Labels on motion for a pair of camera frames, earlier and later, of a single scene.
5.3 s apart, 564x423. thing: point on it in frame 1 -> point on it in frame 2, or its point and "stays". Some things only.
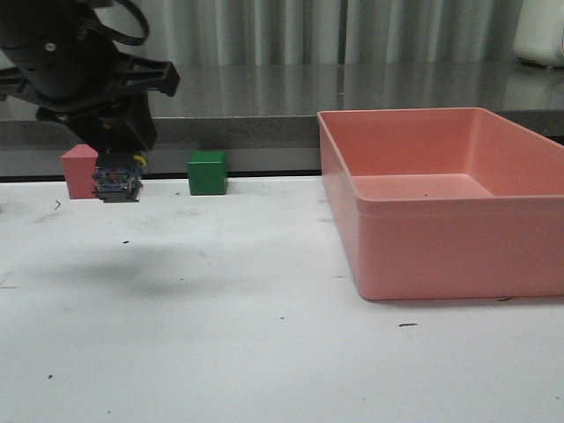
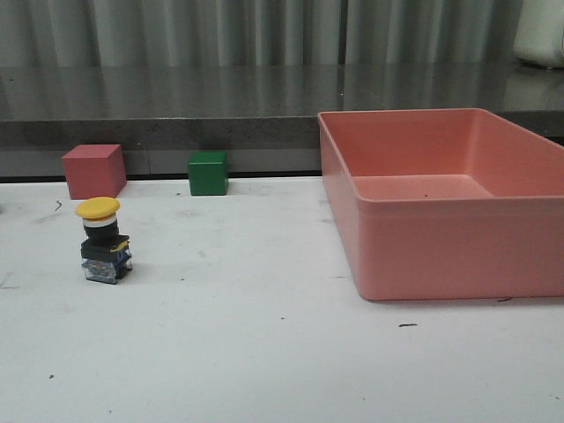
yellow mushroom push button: x=120 y=183 -> x=106 y=255
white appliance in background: x=538 y=33 stays
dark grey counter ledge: x=265 y=116 stays
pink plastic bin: x=446 y=204 stays
